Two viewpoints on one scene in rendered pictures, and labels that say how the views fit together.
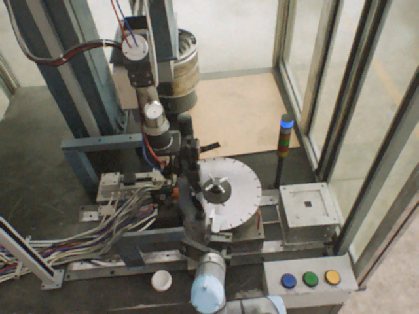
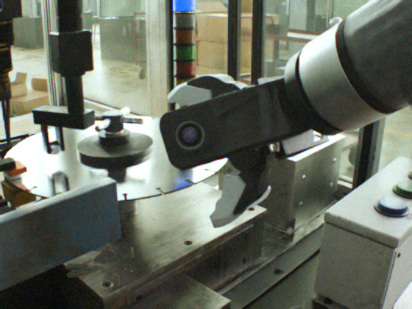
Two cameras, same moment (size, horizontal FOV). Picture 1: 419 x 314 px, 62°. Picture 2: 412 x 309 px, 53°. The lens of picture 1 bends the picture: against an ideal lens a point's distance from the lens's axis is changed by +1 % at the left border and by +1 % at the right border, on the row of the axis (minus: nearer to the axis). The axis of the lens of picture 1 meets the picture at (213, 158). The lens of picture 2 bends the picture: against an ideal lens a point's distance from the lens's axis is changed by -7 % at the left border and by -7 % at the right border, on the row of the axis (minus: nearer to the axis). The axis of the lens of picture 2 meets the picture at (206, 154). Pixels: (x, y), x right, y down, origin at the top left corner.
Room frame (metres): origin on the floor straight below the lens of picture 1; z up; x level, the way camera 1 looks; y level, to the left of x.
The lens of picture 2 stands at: (0.24, 0.32, 1.17)
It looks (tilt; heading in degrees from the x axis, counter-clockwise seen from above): 21 degrees down; 315
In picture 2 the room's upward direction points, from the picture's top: straight up
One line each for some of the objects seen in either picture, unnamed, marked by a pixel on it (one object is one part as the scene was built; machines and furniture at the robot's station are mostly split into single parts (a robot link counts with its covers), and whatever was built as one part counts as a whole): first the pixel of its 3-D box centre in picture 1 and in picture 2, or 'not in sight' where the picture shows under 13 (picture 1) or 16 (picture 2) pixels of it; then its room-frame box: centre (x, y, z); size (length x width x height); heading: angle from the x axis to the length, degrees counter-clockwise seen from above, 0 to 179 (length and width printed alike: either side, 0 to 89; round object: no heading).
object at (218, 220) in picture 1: (217, 219); (207, 92); (0.56, 0.00, 1.06); 0.09 x 0.06 x 0.03; 172
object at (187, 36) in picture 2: (285, 133); (184, 35); (0.89, -0.27, 1.08); 0.05 x 0.04 x 0.03; 0
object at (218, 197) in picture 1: (217, 188); (114, 140); (0.75, 0.00, 0.96); 0.11 x 0.11 x 0.03
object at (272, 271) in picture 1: (306, 283); (391, 232); (0.43, -0.28, 0.82); 0.28 x 0.11 x 0.15; 90
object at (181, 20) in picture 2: (285, 127); (184, 20); (0.89, -0.27, 1.11); 0.05 x 0.04 x 0.03; 0
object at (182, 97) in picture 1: (171, 74); not in sight; (1.52, 0.18, 0.93); 0.31 x 0.31 x 0.36
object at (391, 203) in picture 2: (288, 281); (391, 208); (0.41, -0.21, 0.90); 0.04 x 0.04 x 0.02
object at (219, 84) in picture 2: (209, 231); (219, 99); (0.51, 0.03, 1.07); 0.09 x 0.02 x 0.05; 172
